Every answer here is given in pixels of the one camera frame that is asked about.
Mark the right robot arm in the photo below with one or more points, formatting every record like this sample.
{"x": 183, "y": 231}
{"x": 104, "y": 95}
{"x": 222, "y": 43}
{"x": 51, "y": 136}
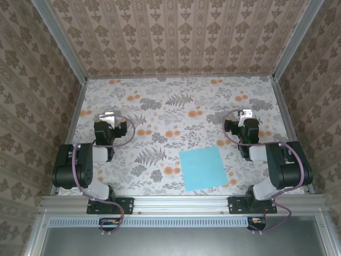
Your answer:
{"x": 287, "y": 168}

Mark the aluminium lower frame bar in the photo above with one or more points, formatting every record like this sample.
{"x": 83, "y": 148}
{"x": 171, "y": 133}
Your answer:
{"x": 323, "y": 234}
{"x": 37, "y": 240}

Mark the grey sheet metal panel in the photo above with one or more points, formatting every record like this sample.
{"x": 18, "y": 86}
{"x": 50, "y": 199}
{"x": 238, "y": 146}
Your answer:
{"x": 186, "y": 242}

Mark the light blue cloth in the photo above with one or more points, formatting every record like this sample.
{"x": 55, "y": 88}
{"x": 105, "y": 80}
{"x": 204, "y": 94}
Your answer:
{"x": 202, "y": 168}

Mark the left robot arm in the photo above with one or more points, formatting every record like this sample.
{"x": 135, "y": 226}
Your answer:
{"x": 66, "y": 165}

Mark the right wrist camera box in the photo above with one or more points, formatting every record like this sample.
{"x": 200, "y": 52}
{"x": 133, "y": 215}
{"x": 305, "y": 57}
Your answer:
{"x": 246, "y": 113}

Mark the floral patterned table cover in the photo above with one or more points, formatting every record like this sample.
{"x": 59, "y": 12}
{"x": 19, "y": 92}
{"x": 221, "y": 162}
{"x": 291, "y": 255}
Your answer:
{"x": 149, "y": 88}

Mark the aluminium rear rail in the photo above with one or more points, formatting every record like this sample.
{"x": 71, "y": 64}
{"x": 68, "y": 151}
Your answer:
{"x": 186, "y": 75}

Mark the aluminium frame post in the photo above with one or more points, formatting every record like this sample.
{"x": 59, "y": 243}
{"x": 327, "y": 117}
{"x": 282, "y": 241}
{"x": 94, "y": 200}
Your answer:
{"x": 63, "y": 42}
{"x": 296, "y": 40}

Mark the aluminium side rail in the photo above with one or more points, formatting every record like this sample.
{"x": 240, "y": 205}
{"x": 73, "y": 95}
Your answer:
{"x": 287, "y": 120}
{"x": 69, "y": 133}

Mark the small black connector board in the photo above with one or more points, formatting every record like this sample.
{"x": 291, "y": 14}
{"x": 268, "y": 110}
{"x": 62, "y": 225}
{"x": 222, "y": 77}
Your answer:
{"x": 105, "y": 222}
{"x": 257, "y": 221}

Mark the aluminium mounting rail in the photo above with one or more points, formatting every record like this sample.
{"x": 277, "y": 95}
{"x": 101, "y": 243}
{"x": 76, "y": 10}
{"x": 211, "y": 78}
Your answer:
{"x": 181, "y": 204}

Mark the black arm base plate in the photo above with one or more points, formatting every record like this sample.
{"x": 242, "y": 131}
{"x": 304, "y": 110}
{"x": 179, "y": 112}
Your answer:
{"x": 234, "y": 205}
{"x": 128, "y": 205}

